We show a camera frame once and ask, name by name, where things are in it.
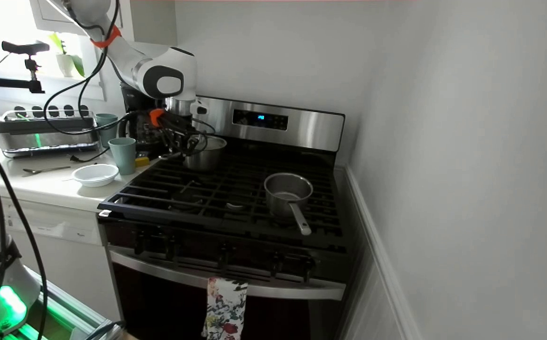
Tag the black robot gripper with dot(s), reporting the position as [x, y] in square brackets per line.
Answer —
[177, 126]

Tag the steel pot with lid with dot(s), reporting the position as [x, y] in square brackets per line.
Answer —
[206, 153]

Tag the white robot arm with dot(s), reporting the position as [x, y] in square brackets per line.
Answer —
[166, 75]

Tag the stainless steel gas stove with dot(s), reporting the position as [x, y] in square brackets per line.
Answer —
[170, 228]

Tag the teal cup front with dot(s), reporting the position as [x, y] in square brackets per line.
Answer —
[123, 151]

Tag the teal cup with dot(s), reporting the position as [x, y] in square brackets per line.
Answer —
[123, 151]
[106, 126]

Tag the teal cup rear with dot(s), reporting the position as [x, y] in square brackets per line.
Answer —
[106, 126]

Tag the white bowl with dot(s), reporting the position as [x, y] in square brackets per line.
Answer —
[94, 174]

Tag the open steel saucepan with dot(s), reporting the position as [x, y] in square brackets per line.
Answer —
[285, 198]

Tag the potted plant on windowsill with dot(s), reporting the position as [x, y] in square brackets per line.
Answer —
[68, 64]

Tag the silver toaster oven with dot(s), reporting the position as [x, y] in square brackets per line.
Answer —
[36, 128]

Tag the utensil on counter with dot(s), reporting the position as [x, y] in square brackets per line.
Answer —
[43, 170]

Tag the white lower cabinet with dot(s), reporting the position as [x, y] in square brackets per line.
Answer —
[72, 251]

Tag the floral dish towel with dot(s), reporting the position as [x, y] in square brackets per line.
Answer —
[225, 308]

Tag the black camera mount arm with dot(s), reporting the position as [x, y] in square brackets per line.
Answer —
[23, 75]

